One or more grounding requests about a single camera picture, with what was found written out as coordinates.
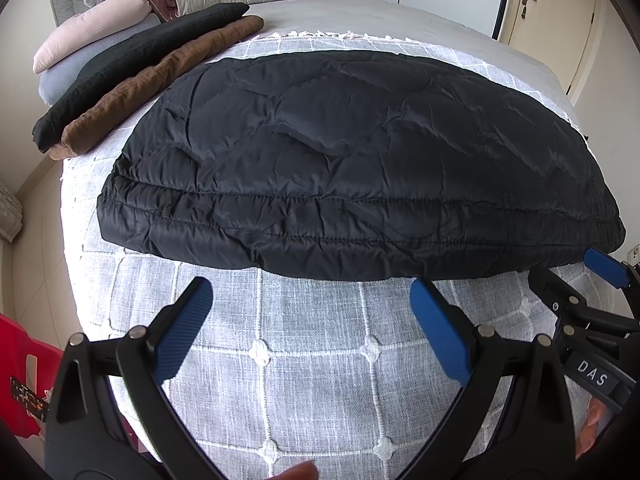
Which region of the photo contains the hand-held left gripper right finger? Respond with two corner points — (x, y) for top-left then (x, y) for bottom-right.
(400, 277), (588, 480)

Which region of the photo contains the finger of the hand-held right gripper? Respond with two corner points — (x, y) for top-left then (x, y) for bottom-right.
(527, 266), (593, 327)
(582, 247), (640, 292)

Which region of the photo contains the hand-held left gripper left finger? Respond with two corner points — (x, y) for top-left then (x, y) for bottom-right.
(44, 276), (226, 480)

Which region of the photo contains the black quilted puffer jacket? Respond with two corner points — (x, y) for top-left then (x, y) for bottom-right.
(96, 50), (628, 281)

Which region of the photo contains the person's right hand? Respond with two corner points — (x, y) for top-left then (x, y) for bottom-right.
(575, 395), (621, 461)

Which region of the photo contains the person's left hand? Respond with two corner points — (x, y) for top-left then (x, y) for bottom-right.
(272, 462), (321, 480)

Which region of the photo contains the white checked fringed blanket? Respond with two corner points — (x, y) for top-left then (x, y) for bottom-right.
(60, 30), (640, 480)

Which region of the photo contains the red plastic stool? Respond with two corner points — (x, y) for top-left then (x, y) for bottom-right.
(0, 312), (66, 441)

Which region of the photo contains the beige textured cloth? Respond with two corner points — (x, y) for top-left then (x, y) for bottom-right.
(0, 179), (24, 242)

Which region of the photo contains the cream door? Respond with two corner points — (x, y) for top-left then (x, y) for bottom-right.
(497, 0), (598, 96)

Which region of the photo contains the brown folded garment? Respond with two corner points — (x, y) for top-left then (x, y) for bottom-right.
(50, 15), (265, 161)

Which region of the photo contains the light blue folded garment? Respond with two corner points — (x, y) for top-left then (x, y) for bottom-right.
(37, 12), (161, 106)

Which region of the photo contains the black folded garment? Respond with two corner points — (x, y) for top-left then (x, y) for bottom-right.
(31, 2), (251, 153)

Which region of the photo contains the bed with grey sheet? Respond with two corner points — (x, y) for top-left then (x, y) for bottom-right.
(245, 0), (583, 136)

